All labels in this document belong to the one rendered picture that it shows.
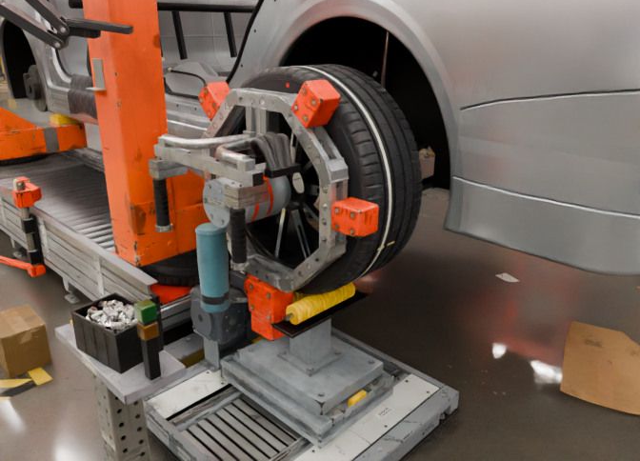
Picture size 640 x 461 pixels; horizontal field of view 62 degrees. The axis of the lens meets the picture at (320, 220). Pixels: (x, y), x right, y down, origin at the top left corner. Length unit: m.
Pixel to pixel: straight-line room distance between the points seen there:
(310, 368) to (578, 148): 1.03
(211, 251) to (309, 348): 0.48
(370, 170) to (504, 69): 0.40
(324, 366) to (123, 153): 0.93
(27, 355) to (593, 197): 2.04
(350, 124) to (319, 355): 0.84
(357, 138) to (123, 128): 0.77
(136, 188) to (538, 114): 1.20
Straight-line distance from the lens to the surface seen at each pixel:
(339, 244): 1.36
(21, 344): 2.40
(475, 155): 1.46
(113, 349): 1.48
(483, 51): 1.44
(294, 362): 1.84
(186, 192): 1.94
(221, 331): 1.92
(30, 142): 3.72
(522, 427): 2.09
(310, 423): 1.73
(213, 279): 1.59
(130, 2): 1.77
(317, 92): 1.29
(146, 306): 1.35
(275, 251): 1.68
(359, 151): 1.32
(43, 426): 2.17
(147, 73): 1.79
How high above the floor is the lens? 1.29
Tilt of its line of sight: 20 degrees down
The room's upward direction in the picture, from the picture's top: 1 degrees clockwise
